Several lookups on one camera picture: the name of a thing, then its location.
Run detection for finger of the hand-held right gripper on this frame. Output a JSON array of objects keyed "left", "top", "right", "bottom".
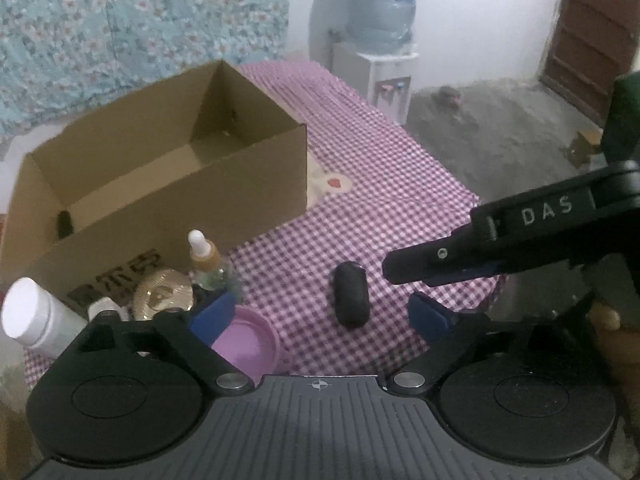
[{"left": 382, "top": 235, "right": 506, "bottom": 286}]

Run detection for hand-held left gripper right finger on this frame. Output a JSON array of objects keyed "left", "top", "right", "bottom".
[{"left": 387, "top": 294, "right": 586, "bottom": 396}]

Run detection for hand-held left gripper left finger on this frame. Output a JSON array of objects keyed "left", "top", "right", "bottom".
[{"left": 65, "top": 292, "right": 251, "bottom": 396}]

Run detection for green dropper bottle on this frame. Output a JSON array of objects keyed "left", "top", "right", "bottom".
[{"left": 187, "top": 229, "right": 243, "bottom": 306}]

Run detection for gold lid jar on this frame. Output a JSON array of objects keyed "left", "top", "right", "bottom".
[{"left": 132, "top": 269, "right": 196, "bottom": 321}]

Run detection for black oval case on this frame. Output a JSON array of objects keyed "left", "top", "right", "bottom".
[{"left": 327, "top": 261, "right": 371, "bottom": 330}]

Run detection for brown cardboard box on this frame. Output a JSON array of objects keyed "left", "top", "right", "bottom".
[{"left": 0, "top": 60, "right": 308, "bottom": 311}]

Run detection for person's right hand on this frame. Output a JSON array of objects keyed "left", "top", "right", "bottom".
[{"left": 587, "top": 304, "right": 640, "bottom": 386}]

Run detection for purple plastic lid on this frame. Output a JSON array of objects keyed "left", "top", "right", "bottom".
[{"left": 210, "top": 305, "right": 281, "bottom": 386}]

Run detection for small cardboard carton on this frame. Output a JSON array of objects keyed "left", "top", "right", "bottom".
[{"left": 567, "top": 130, "right": 606, "bottom": 168}]

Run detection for purple checked tablecloth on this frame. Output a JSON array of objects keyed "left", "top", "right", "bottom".
[{"left": 22, "top": 57, "right": 501, "bottom": 381}]

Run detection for white charger plug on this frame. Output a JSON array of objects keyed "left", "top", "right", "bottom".
[{"left": 87, "top": 296, "right": 123, "bottom": 321}]

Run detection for small dark lump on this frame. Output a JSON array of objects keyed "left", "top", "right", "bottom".
[{"left": 432, "top": 86, "right": 463, "bottom": 108}]

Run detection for white plastic bottle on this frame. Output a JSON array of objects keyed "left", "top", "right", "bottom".
[{"left": 0, "top": 277, "right": 88, "bottom": 359}]

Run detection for brown wooden door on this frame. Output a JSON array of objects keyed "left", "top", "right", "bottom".
[{"left": 540, "top": 0, "right": 640, "bottom": 126}]

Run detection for white water dispenser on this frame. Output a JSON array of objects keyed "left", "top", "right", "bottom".
[{"left": 331, "top": 40, "right": 420, "bottom": 126}]

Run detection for blue water jug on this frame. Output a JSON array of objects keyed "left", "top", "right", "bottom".
[{"left": 345, "top": 0, "right": 426, "bottom": 56}]

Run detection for blue floral curtain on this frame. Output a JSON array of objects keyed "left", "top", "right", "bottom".
[{"left": 0, "top": 0, "right": 296, "bottom": 136}]

